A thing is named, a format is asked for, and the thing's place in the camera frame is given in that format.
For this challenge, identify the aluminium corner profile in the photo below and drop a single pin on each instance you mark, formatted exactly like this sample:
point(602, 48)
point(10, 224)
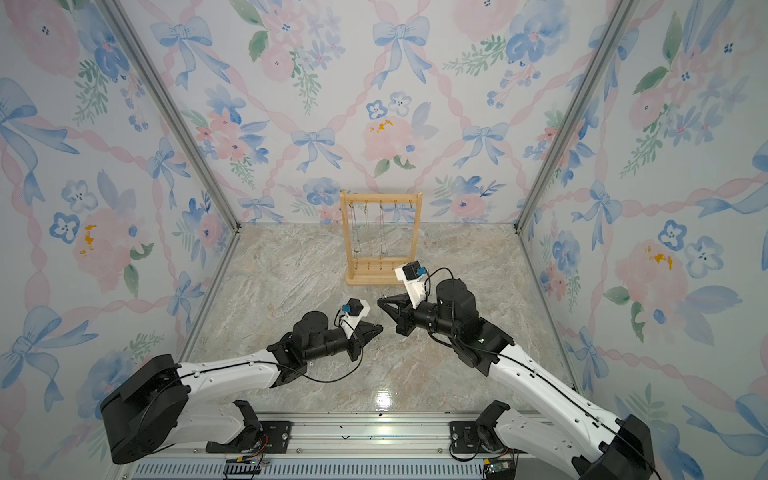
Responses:
point(118, 20)
point(615, 28)

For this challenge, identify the wooden jewelry display stand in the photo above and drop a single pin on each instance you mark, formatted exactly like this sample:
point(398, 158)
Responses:
point(381, 233)

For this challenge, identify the left aluminium corner profile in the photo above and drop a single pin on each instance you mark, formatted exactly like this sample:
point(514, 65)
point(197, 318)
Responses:
point(118, 20)

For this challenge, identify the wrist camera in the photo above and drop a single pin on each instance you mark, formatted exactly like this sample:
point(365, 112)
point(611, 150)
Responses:
point(414, 278)
point(352, 314)

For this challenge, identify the green circuit board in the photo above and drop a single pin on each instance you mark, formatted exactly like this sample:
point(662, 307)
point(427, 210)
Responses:
point(499, 469)

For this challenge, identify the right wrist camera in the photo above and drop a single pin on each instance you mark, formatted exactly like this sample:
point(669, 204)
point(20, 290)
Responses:
point(414, 278)

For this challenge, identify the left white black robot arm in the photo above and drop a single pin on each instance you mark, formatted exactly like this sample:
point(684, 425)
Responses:
point(166, 403)

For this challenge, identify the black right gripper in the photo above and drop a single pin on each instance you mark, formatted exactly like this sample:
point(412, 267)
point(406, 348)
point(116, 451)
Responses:
point(402, 313)

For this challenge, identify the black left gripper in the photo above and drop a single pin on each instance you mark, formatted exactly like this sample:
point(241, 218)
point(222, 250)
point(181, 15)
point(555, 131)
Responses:
point(357, 341)

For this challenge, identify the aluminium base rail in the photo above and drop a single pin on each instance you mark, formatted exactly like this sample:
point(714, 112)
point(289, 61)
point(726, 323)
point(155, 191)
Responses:
point(370, 446)

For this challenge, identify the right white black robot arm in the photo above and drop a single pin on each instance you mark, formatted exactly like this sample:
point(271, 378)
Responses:
point(578, 437)

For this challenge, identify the right aluminium corner profile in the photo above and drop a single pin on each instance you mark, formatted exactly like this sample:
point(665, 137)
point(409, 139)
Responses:
point(615, 28)

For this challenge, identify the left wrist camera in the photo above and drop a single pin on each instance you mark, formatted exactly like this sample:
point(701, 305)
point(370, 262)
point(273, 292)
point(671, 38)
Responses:
point(352, 314)

